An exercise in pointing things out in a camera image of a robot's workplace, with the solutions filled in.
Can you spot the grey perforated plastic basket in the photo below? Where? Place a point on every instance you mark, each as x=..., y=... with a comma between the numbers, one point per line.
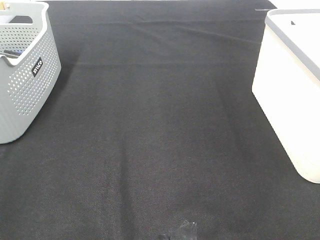
x=27, y=81

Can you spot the dark item inside basket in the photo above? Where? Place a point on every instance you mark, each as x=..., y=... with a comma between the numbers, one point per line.
x=11, y=54

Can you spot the white storage box grey rim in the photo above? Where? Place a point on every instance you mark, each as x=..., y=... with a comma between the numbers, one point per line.
x=286, y=85

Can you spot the black table cloth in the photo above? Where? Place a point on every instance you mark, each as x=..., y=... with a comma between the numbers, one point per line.
x=152, y=122

